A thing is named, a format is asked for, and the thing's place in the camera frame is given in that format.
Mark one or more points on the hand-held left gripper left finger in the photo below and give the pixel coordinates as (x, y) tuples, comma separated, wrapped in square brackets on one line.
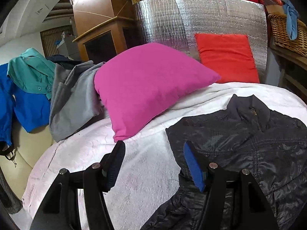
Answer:
[(116, 170)]

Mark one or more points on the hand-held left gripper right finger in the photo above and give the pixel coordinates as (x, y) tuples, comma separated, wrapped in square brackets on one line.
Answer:
[(194, 167)]

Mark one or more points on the black quilted jacket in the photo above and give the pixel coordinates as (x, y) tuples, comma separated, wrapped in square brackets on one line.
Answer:
[(251, 143)]

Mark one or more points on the white blanket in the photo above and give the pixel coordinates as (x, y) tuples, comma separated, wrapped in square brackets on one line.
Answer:
[(84, 153)]

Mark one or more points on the grey garment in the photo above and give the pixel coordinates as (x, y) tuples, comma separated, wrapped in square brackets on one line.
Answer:
[(74, 100)]

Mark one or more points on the pink pillow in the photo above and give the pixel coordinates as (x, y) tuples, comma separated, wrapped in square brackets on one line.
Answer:
[(148, 86)]

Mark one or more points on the blue jacket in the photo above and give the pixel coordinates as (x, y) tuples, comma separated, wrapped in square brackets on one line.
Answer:
[(28, 110)]

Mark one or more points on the grey knitted sweater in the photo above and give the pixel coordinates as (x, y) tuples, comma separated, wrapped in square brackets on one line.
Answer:
[(9, 196)]

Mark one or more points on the red pillow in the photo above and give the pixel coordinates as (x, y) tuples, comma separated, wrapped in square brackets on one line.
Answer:
[(225, 57)]

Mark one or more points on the dark navy garment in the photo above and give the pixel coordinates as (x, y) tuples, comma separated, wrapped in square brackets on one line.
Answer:
[(62, 60)]

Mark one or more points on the teal shirt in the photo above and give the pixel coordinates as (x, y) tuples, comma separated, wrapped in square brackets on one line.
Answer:
[(31, 74)]

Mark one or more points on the grey refrigerator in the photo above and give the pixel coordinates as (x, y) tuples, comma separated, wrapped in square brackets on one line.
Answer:
[(69, 46)]

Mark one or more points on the wooden table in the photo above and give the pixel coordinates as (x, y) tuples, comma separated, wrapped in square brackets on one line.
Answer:
[(292, 64)]

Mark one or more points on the silver foil insulation board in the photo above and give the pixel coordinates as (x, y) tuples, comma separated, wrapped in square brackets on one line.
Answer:
[(179, 19)]

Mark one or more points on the wicker basket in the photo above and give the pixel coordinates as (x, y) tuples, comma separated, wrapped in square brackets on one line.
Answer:
[(283, 33)]

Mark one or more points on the wooden pillar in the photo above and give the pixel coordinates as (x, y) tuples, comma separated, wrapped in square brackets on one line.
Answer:
[(96, 2)]

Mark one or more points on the blue cloth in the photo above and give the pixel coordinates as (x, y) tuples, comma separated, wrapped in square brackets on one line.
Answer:
[(291, 21)]

